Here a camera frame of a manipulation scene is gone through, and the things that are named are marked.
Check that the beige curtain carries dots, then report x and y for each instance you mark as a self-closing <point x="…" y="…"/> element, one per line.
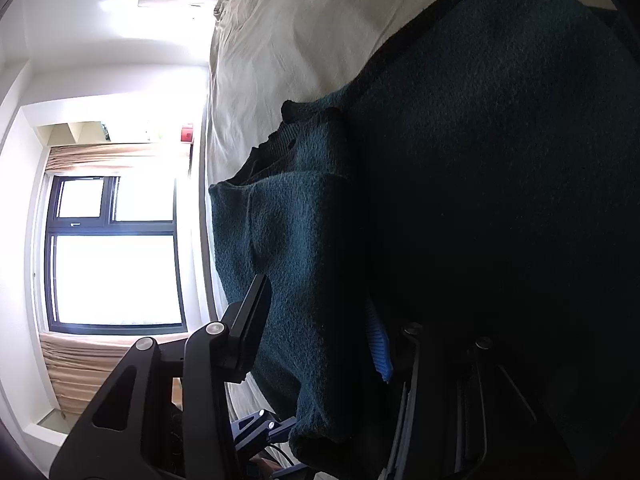
<point x="120" y="160"/>
<point x="90" y="370"/>

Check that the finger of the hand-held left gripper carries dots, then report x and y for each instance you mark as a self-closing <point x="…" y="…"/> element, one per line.
<point x="260" y="427"/>

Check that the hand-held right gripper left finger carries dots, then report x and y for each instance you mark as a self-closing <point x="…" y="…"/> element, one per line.
<point x="252" y="320"/>

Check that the dark green sweater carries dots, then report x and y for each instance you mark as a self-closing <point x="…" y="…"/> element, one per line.
<point x="450" y="160"/>

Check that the red box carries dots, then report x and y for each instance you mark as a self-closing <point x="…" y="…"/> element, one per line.
<point x="186" y="134"/>

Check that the black framed window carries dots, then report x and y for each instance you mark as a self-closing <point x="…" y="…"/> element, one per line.
<point x="115" y="280"/>

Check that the bed with beige sheet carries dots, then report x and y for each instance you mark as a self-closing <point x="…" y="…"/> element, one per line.
<point x="300" y="35"/>

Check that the white wall shelf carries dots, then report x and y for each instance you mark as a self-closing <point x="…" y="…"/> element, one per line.
<point x="65" y="132"/>

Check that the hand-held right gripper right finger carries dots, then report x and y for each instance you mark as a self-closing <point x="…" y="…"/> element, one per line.
<point x="381" y="357"/>

